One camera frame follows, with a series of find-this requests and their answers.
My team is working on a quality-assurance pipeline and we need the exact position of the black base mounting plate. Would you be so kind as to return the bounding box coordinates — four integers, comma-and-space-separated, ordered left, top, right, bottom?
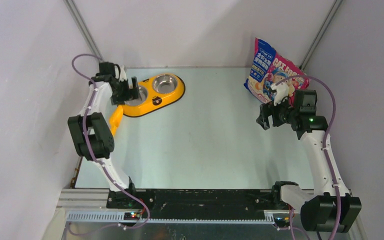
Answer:
106, 188, 289, 219

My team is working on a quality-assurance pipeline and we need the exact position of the aluminium left corner post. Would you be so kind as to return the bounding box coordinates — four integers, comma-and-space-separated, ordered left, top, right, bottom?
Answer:
63, 0, 104, 63

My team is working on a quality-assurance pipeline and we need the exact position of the yellow double pet bowl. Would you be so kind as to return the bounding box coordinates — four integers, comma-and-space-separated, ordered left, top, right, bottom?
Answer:
113, 73, 186, 118

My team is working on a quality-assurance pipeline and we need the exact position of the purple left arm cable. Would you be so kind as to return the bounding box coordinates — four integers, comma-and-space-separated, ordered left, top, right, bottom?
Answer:
66, 53, 151, 237

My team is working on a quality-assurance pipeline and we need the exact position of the aluminium corner post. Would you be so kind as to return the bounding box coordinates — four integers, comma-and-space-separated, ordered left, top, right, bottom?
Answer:
299, 0, 344, 71
63, 0, 104, 63

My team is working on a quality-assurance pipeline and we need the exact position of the grey slotted cable duct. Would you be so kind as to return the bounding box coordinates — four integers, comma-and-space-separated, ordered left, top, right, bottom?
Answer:
66, 211, 275, 224

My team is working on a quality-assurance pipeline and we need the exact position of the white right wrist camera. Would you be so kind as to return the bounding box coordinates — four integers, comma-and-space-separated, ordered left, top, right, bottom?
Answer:
270, 82, 289, 106

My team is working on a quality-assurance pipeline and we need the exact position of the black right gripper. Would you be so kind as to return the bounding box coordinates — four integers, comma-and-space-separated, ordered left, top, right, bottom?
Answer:
256, 93, 299, 130

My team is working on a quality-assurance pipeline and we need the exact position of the colourful cat food bag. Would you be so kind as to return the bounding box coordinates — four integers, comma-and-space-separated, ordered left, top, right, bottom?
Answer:
243, 37, 310, 103

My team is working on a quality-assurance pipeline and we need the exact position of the yellow plastic food scoop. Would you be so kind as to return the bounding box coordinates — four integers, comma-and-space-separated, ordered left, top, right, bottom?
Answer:
109, 105, 124, 136

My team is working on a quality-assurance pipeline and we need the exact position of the aluminium front frame rail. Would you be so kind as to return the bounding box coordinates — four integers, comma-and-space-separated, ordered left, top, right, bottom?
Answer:
56, 188, 359, 240

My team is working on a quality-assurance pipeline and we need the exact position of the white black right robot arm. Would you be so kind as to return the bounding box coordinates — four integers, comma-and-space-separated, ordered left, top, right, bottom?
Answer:
256, 89, 362, 233

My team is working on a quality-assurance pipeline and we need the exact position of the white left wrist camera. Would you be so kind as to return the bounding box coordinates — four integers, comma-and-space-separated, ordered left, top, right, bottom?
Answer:
118, 65, 127, 82

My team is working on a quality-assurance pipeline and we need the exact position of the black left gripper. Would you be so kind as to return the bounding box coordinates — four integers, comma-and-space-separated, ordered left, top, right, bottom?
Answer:
111, 77, 143, 106

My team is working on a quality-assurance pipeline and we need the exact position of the aluminium right corner post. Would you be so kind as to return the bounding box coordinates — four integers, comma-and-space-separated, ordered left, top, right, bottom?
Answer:
299, 0, 344, 71

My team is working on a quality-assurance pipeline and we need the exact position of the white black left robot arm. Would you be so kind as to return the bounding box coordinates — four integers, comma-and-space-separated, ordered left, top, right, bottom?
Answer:
67, 62, 141, 208

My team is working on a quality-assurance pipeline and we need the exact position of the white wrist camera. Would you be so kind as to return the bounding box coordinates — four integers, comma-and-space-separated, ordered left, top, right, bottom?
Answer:
118, 65, 127, 82
270, 82, 289, 106

